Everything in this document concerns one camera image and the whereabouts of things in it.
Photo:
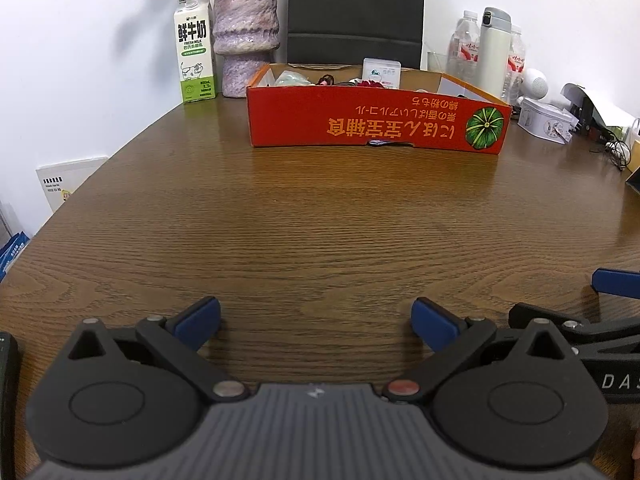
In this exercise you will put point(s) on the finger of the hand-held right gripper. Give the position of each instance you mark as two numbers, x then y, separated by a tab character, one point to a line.
617	282
540	316

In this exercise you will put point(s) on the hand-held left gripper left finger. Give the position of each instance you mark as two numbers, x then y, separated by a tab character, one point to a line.
200	321

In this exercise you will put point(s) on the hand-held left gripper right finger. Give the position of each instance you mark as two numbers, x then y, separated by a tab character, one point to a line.
434	325

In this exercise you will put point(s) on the red cardboard box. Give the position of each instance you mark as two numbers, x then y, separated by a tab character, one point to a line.
310	115

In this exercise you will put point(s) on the red artificial rose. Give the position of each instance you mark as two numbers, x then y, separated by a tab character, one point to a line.
371	83

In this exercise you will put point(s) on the clear cotton swab box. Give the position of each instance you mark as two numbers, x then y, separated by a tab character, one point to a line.
382	72

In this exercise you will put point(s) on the iridescent plastic bag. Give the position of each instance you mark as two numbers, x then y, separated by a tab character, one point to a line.
292	79

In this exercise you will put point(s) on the person's right hand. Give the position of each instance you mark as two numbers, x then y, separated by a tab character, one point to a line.
636	447

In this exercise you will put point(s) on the black desk device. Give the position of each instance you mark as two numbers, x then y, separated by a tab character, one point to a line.
590	110

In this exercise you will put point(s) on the white tin box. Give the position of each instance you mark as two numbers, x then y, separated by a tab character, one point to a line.
545	120

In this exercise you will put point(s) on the blue white packet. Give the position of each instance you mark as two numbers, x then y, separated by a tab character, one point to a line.
14	252

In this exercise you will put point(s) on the black flat device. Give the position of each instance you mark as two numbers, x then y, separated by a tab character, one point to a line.
6	367

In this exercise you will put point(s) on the white round speaker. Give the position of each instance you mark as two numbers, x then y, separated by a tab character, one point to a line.
534	84

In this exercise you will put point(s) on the clear water bottle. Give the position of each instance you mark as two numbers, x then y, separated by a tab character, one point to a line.
516	65
462	50

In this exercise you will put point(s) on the white thermos bottle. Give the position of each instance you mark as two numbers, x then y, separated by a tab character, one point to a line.
492	55

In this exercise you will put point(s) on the clear glass cup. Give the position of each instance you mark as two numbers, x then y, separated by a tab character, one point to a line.
436	62

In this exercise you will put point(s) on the green white milk carton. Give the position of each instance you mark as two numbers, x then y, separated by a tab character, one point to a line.
195	50

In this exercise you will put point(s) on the purple textured vase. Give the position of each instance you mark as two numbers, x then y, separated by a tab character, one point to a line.
245	35

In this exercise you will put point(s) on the black chair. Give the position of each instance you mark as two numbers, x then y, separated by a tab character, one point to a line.
355	10

